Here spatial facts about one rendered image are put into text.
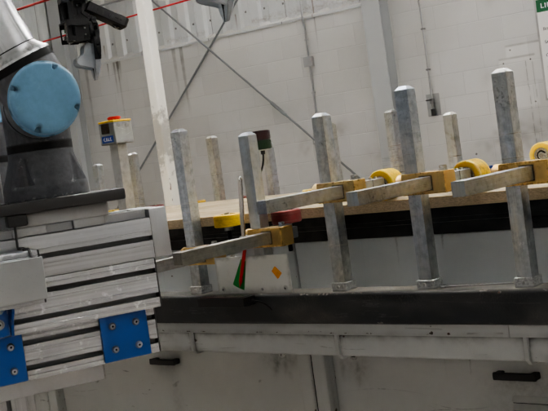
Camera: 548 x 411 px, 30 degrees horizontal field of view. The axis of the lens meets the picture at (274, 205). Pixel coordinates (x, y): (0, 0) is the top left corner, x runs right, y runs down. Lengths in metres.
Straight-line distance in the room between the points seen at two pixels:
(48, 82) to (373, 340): 1.19
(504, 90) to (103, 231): 0.92
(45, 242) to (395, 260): 1.15
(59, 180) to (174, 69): 10.22
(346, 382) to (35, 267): 1.42
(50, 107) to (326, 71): 9.21
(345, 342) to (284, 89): 8.62
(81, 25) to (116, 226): 0.87
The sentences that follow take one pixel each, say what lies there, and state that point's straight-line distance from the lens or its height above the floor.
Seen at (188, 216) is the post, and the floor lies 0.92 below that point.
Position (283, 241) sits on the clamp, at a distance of 2.63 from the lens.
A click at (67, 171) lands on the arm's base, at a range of 1.83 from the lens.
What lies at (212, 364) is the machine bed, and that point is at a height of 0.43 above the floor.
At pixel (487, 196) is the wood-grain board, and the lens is 2.47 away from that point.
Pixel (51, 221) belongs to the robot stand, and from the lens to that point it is 1.82.
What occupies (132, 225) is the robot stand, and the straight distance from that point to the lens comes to 1.86.
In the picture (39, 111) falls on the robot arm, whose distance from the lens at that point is 1.69.
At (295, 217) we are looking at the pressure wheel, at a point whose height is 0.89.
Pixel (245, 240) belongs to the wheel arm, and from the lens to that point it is 2.57.
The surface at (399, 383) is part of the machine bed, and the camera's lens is 2.82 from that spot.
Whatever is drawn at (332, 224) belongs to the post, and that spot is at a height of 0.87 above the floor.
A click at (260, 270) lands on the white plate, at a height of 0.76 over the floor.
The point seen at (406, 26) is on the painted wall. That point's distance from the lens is 10.39.
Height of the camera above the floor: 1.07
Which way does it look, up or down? 3 degrees down
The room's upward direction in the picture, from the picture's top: 8 degrees counter-clockwise
